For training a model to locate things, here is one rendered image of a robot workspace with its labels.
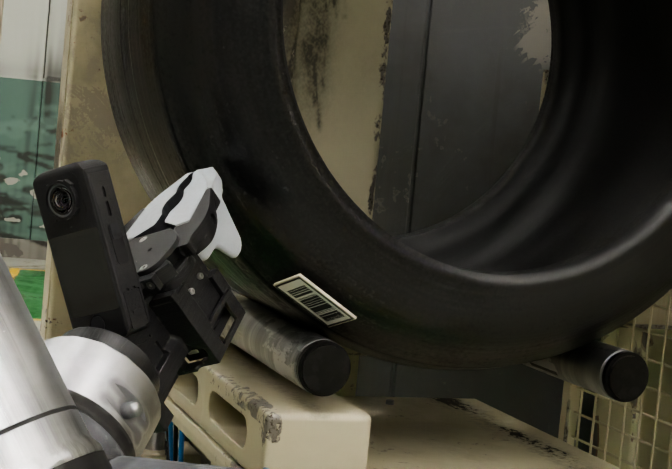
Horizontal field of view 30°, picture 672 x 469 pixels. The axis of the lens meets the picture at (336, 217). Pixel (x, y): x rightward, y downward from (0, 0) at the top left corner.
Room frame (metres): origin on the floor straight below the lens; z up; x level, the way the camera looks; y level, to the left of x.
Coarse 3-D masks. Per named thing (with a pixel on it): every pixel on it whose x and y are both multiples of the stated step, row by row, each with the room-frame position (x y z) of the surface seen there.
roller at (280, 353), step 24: (264, 312) 1.11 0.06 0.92; (240, 336) 1.12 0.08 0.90; (264, 336) 1.06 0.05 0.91; (288, 336) 1.02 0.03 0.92; (312, 336) 1.00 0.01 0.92; (264, 360) 1.06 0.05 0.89; (288, 360) 0.99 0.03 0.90; (312, 360) 0.97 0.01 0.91; (336, 360) 0.98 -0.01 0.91; (312, 384) 0.97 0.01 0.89; (336, 384) 0.98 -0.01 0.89
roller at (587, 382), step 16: (576, 352) 1.12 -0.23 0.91; (592, 352) 1.10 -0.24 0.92; (608, 352) 1.09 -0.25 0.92; (624, 352) 1.08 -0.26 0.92; (544, 368) 1.17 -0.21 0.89; (560, 368) 1.14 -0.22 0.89; (576, 368) 1.11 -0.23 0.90; (592, 368) 1.09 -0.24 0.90; (608, 368) 1.07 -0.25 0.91; (624, 368) 1.07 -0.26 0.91; (640, 368) 1.08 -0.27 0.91; (576, 384) 1.13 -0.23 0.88; (592, 384) 1.09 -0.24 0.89; (608, 384) 1.07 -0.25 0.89; (624, 384) 1.07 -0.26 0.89; (640, 384) 1.08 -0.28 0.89; (624, 400) 1.08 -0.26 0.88
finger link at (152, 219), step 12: (180, 180) 0.91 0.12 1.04; (168, 192) 0.91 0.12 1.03; (180, 192) 0.91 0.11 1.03; (156, 204) 0.90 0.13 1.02; (168, 204) 0.89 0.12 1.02; (144, 216) 0.89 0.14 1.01; (156, 216) 0.88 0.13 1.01; (132, 228) 0.88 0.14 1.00; (144, 228) 0.87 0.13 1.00; (156, 228) 0.87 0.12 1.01
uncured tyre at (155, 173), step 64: (128, 0) 1.02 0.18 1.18; (192, 0) 0.94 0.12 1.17; (256, 0) 0.94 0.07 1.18; (576, 0) 1.36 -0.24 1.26; (640, 0) 1.34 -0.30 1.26; (128, 64) 1.03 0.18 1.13; (192, 64) 0.94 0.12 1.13; (256, 64) 0.94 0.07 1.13; (576, 64) 1.36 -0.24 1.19; (640, 64) 1.35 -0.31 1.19; (128, 128) 1.09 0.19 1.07; (192, 128) 0.95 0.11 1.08; (256, 128) 0.94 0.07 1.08; (576, 128) 1.36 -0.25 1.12; (640, 128) 1.33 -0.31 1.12; (256, 192) 0.95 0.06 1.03; (320, 192) 0.96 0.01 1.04; (512, 192) 1.34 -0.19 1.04; (576, 192) 1.34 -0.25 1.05; (640, 192) 1.27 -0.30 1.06; (256, 256) 0.98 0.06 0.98; (320, 256) 0.97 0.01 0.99; (384, 256) 0.98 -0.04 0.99; (448, 256) 1.31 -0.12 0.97; (512, 256) 1.32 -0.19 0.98; (576, 256) 1.07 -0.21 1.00; (640, 256) 1.06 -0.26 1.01; (384, 320) 1.00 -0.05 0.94; (448, 320) 1.01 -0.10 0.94; (512, 320) 1.03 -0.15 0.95; (576, 320) 1.05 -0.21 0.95
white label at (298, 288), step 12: (300, 276) 0.96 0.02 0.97; (288, 288) 0.98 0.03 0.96; (300, 288) 0.97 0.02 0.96; (312, 288) 0.96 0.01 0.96; (300, 300) 0.99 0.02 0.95; (312, 300) 0.98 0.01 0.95; (324, 300) 0.97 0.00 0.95; (312, 312) 1.00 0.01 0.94; (324, 312) 0.99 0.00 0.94; (336, 312) 0.98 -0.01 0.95; (348, 312) 0.97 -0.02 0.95; (336, 324) 1.00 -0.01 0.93
